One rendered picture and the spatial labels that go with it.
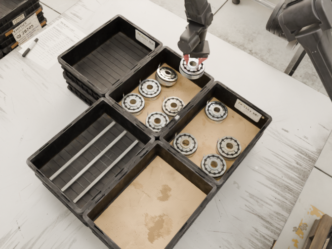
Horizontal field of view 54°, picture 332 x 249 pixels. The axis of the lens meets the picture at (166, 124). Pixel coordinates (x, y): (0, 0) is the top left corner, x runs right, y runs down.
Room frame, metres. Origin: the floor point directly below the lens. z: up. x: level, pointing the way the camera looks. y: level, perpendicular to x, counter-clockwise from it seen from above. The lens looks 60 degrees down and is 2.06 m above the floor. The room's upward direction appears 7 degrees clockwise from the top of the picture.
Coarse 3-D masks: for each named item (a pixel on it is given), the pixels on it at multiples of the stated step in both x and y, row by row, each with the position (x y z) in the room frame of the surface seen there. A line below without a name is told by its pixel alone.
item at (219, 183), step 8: (208, 88) 0.86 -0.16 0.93; (224, 88) 0.88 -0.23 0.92; (200, 96) 0.82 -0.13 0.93; (240, 96) 0.84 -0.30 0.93; (192, 104) 0.77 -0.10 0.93; (248, 104) 0.81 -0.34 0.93; (184, 112) 0.73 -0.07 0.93; (264, 112) 0.78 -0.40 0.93; (168, 128) 0.64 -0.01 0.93; (264, 128) 0.70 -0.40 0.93; (160, 136) 0.60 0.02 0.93; (256, 136) 0.66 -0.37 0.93; (168, 144) 0.57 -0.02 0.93; (176, 152) 0.54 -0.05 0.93; (240, 160) 0.54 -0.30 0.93; (200, 168) 0.49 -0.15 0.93; (232, 168) 0.50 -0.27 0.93; (208, 176) 0.46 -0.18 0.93; (224, 176) 0.47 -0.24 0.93; (216, 184) 0.43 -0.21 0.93
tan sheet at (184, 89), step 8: (176, 72) 1.01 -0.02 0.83; (184, 80) 0.97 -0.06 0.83; (136, 88) 0.89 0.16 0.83; (168, 88) 0.91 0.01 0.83; (176, 88) 0.92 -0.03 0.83; (184, 88) 0.92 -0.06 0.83; (192, 88) 0.93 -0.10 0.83; (200, 88) 0.94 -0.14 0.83; (160, 96) 0.86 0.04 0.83; (168, 96) 0.87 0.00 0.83; (176, 96) 0.87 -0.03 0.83; (184, 96) 0.88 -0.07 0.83; (192, 96) 0.88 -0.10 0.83; (120, 104) 0.79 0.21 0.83; (152, 104) 0.81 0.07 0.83; (160, 104) 0.82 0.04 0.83; (144, 112) 0.76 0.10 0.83; (144, 120) 0.72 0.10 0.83
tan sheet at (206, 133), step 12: (204, 108) 0.83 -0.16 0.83; (228, 108) 0.84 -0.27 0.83; (192, 120) 0.76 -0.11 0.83; (204, 120) 0.76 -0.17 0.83; (228, 120) 0.78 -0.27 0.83; (240, 120) 0.79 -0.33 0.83; (180, 132) 0.69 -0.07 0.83; (192, 132) 0.69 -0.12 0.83; (204, 132) 0.70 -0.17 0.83; (216, 132) 0.71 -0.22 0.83; (228, 132) 0.72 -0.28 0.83; (240, 132) 0.72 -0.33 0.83; (252, 132) 0.73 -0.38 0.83; (204, 144) 0.64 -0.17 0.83; (192, 156) 0.58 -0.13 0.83; (204, 156) 0.59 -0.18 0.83; (228, 168) 0.55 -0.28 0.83; (216, 180) 0.49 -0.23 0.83
